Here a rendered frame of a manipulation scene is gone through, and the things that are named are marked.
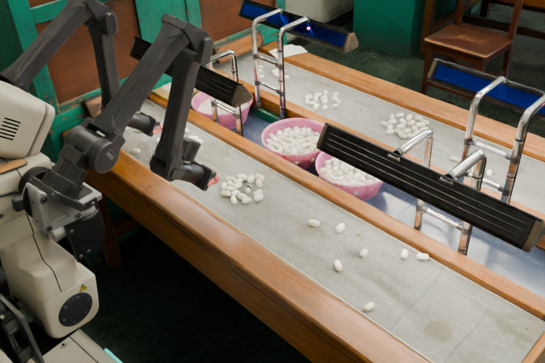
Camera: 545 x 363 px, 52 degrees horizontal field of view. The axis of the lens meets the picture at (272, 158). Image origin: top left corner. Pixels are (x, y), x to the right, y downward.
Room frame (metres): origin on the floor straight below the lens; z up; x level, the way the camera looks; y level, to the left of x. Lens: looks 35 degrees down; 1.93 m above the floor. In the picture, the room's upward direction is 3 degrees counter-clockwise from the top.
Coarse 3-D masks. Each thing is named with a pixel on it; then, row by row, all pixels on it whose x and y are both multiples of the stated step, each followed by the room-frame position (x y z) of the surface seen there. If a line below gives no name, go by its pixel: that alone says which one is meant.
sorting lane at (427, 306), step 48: (144, 144) 1.87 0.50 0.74; (192, 192) 1.54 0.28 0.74; (240, 192) 1.53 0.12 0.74; (288, 192) 1.52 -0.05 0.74; (288, 240) 1.28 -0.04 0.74; (336, 240) 1.27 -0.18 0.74; (384, 240) 1.26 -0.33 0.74; (336, 288) 1.07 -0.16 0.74; (384, 288) 1.06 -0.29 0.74; (432, 288) 1.05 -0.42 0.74; (480, 288) 1.05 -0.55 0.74; (432, 336) 0.90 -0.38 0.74; (480, 336) 0.89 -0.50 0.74; (528, 336) 0.88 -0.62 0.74
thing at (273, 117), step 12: (276, 12) 2.24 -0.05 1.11; (252, 24) 2.15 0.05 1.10; (288, 24) 2.08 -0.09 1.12; (300, 24) 2.12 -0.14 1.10; (252, 36) 2.15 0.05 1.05; (252, 48) 2.15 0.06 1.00; (264, 60) 2.11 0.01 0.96; (264, 84) 2.12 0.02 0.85; (264, 120) 2.11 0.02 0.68; (276, 120) 2.06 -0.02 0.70
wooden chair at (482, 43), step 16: (464, 0) 3.62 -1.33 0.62; (512, 0) 3.40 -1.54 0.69; (512, 16) 3.35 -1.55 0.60; (448, 32) 3.48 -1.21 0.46; (464, 32) 3.47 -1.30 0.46; (480, 32) 3.45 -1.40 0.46; (496, 32) 3.44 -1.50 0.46; (512, 32) 3.33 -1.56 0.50; (432, 48) 3.36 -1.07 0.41; (448, 48) 3.26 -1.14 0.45; (464, 48) 3.22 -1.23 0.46; (480, 48) 3.22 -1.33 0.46; (496, 48) 3.20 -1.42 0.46; (512, 48) 3.34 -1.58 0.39; (464, 64) 3.58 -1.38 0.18; (480, 64) 3.11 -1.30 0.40; (464, 96) 3.17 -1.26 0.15
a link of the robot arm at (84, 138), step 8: (80, 136) 1.08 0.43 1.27; (88, 136) 1.08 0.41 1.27; (96, 136) 1.08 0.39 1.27; (72, 144) 1.07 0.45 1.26; (80, 144) 1.06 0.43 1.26; (88, 144) 1.06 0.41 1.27; (64, 152) 1.05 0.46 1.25; (72, 152) 1.04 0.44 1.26; (80, 152) 1.04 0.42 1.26; (72, 160) 1.03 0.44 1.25; (80, 160) 1.03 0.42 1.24; (80, 168) 1.03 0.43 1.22; (88, 168) 1.05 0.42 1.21
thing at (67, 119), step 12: (264, 36) 2.75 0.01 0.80; (276, 36) 2.80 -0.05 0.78; (156, 84) 2.28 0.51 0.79; (72, 108) 2.02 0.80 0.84; (60, 120) 1.97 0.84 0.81; (72, 120) 2.01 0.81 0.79; (48, 132) 1.94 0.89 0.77; (60, 132) 1.96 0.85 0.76; (48, 144) 1.98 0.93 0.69; (60, 144) 1.95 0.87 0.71; (48, 156) 2.06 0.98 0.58; (108, 204) 2.07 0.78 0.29; (120, 216) 2.10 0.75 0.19; (120, 240) 2.08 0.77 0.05; (96, 252) 1.99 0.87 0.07
